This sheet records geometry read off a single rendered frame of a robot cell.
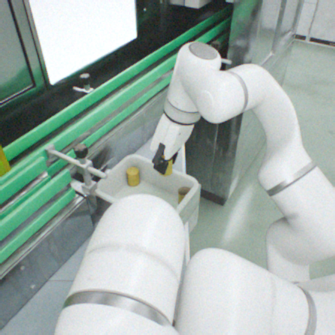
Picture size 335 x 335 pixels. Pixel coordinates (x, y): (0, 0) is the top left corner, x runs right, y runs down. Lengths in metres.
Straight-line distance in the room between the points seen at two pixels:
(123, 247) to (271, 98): 0.39
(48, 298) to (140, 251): 0.51
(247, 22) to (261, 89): 0.76
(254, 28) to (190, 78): 0.78
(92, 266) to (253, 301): 0.16
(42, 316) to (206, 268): 0.48
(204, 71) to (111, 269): 0.35
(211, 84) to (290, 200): 0.21
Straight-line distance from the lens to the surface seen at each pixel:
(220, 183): 1.75
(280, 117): 0.58
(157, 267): 0.29
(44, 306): 0.78
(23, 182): 0.74
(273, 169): 0.50
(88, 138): 0.87
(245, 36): 1.33
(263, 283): 0.37
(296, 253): 0.55
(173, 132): 0.63
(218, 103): 0.50
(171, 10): 1.46
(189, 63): 0.55
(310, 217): 0.51
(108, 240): 0.30
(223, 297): 0.33
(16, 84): 0.90
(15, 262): 0.70
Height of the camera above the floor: 1.42
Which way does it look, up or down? 43 degrees down
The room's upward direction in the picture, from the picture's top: straight up
